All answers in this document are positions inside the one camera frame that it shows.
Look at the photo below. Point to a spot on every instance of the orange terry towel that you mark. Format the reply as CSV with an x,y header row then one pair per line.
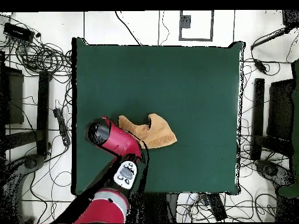
x,y
156,135

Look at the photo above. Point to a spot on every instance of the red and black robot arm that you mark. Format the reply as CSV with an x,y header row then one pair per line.
x,y
116,140

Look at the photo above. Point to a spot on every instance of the dark flat panel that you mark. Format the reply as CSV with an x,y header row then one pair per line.
x,y
15,98
280,109

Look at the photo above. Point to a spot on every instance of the dark green table cloth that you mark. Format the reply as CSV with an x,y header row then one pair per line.
x,y
151,70

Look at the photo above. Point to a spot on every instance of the black power strip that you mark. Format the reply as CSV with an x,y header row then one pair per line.
x,y
62,126
216,207

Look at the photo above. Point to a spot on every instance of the black stand bar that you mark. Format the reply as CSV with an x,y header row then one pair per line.
x,y
43,112
258,116

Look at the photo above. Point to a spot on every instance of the dark grey square plate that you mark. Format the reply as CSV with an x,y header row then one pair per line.
x,y
185,21

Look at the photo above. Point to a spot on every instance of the black power adapter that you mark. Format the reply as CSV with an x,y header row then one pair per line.
x,y
260,66

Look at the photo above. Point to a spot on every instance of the black pole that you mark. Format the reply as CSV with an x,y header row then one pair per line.
x,y
268,38

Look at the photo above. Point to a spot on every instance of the black hub box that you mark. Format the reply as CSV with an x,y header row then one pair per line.
x,y
18,32

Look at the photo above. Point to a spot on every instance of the black speckled box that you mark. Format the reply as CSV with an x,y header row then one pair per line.
x,y
290,17

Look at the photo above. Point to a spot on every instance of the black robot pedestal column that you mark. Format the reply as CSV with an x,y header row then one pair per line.
x,y
151,207

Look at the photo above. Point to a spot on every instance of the grey square floor frame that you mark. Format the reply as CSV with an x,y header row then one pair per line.
x,y
196,39

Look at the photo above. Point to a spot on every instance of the grey pedestal leg with caster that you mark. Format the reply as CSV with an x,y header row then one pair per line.
x,y
30,163
272,171

